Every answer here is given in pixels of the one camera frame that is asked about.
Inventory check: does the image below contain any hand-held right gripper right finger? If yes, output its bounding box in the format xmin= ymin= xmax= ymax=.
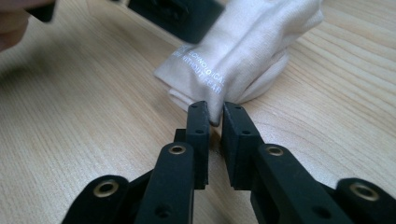
xmin=221 ymin=102 xmax=356 ymax=224

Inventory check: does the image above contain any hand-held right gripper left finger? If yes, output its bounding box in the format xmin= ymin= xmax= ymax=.
xmin=134 ymin=100 xmax=211 ymax=224

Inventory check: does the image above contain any white printed cloth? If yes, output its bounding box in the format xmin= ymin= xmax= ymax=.
xmin=153 ymin=0 xmax=325 ymax=126

